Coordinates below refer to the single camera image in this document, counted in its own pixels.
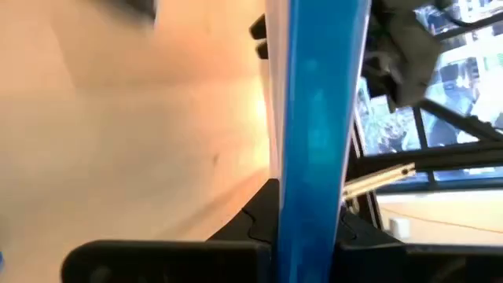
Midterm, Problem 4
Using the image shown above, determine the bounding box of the blue jewel case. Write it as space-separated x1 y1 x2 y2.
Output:
265 0 373 283

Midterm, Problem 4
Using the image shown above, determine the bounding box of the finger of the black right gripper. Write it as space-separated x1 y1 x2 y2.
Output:
249 13 270 60

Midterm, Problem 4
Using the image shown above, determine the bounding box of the aluminium frame bar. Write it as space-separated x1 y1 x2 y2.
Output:
341 162 417 200

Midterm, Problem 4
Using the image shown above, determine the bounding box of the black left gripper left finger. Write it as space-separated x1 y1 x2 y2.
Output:
61 178 281 283

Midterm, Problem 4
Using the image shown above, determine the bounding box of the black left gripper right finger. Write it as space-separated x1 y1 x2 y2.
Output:
332 211 503 283

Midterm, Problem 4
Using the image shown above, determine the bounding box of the black metal rig frame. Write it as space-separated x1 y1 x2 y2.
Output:
345 97 503 193

